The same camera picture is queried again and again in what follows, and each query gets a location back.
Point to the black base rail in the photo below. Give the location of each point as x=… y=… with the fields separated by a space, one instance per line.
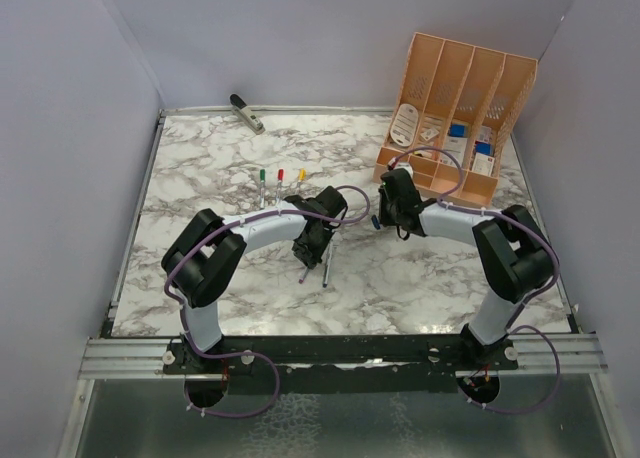
x=258 y=365

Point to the white marker purple end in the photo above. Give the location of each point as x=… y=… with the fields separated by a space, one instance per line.
x=304 y=275

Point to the white oval perforated plate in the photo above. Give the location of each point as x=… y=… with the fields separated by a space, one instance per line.
x=404 y=125

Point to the white marker green end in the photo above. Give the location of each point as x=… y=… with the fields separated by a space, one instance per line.
x=262 y=192

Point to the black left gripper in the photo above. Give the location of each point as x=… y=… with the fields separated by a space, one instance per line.
x=313 y=260

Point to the white marker red end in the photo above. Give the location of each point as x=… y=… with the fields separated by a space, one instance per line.
x=278 y=192

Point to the aluminium extrusion rail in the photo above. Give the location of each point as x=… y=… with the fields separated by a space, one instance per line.
x=123 y=359

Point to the grey stapler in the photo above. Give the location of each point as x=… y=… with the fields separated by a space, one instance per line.
x=246 y=114

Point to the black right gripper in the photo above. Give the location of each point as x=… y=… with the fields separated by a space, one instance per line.
x=383 y=217

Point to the white red card box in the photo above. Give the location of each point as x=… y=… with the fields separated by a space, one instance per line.
x=483 y=164

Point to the blue white box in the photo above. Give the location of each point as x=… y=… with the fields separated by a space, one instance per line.
x=458 y=130

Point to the white marker blue end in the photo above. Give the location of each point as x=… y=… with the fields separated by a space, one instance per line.
x=327 y=265

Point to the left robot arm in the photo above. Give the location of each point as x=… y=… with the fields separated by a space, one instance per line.
x=203 y=259

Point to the peach desk organizer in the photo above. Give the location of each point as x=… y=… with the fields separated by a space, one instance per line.
x=454 y=82

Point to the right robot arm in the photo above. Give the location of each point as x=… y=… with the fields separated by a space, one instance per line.
x=517 y=261

